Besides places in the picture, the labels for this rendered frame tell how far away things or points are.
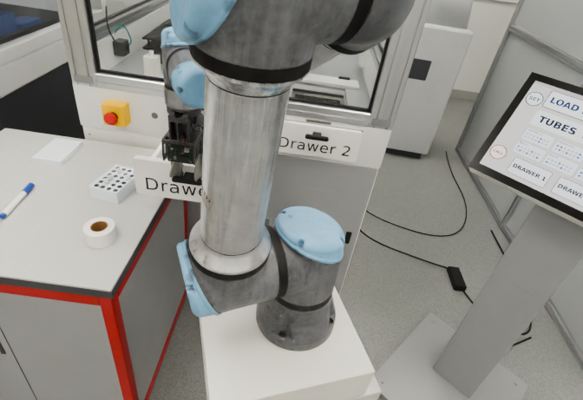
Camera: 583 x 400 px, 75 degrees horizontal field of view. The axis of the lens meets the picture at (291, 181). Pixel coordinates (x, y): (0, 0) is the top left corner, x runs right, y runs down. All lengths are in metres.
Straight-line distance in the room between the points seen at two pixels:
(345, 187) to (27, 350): 1.04
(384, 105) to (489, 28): 3.58
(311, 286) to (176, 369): 1.11
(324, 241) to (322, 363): 0.24
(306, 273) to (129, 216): 0.62
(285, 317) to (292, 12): 0.51
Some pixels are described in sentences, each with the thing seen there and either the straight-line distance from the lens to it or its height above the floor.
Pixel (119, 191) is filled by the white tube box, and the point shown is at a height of 0.80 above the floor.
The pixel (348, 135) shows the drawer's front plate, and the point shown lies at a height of 0.91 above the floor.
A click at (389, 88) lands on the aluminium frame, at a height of 1.08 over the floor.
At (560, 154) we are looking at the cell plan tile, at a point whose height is 1.06.
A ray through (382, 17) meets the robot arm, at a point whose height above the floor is 1.40.
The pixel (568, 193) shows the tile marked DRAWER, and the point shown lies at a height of 1.00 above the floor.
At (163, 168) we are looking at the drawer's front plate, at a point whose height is 0.91.
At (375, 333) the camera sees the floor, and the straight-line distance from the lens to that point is 1.86.
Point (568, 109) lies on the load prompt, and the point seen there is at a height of 1.15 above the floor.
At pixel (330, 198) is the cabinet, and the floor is 0.65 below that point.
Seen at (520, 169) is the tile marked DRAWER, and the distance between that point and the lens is 1.15.
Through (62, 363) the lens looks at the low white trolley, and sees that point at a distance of 1.28.
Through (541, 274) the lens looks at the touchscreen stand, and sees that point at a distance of 1.36.
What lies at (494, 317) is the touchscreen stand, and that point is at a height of 0.46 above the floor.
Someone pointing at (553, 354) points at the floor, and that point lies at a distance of 2.23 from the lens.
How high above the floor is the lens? 1.46
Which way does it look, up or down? 34 degrees down
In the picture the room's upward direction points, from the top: 9 degrees clockwise
